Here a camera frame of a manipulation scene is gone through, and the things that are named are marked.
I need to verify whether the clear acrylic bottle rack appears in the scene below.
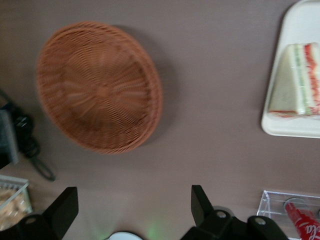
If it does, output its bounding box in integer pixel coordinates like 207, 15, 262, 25
256, 189, 320, 227

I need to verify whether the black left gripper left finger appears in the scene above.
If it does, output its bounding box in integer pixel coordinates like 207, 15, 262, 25
19, 186, 79, 240

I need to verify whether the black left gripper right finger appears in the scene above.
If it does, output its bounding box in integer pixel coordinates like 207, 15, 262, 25
179, 185, 248, 240

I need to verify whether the white wire snack rack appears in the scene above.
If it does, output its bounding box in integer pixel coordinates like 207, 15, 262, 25
0, 174, 33, 232

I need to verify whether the round brown wicker basket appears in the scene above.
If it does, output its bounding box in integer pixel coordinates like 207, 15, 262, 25
36, 21, 164, 155

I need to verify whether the triangular packaged sandwich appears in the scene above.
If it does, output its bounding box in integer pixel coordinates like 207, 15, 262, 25
266, 42, 320, 120

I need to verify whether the cream plastic tray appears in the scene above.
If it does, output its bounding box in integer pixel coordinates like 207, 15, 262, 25
261, 0, 320, 139

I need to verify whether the red cola bottle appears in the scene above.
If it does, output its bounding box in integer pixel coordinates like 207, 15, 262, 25
284, 201, 320, 238

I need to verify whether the rice cracker pack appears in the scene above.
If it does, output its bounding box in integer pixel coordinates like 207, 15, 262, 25
0, 188, 28, 230

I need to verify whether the grey box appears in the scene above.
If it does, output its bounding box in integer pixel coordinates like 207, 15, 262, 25
0, 107, 20, 171

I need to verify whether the black table cable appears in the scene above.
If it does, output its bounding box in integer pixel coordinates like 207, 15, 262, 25
0, 87, 56, 182

